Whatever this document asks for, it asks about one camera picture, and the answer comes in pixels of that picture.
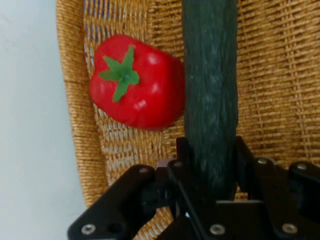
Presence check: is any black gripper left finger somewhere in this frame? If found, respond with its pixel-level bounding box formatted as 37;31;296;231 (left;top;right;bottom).
66;136;218;240

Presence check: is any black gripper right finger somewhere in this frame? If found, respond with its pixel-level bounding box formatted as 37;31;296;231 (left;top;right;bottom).
233;135;320;240

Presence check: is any dark green cucumber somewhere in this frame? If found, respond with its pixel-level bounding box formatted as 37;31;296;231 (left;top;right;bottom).
180;0;239;204

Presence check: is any woven wicker basket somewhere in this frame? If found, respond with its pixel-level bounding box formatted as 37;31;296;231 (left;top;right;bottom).
56;0;320;240

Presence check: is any red plastic tomato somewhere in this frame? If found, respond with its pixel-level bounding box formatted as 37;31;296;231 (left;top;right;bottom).
89;33;186;132

